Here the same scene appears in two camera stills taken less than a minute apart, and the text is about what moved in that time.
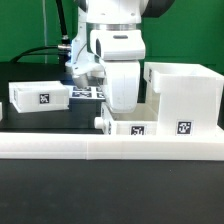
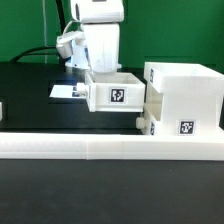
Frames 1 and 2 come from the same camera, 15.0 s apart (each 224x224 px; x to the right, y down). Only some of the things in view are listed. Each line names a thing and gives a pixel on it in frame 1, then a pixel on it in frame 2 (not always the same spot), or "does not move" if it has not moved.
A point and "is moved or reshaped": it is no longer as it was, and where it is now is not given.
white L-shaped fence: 111,146 does not move
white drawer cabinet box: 187,98 does not move
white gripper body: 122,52 → 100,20
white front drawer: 143,121 is moved or reshaped
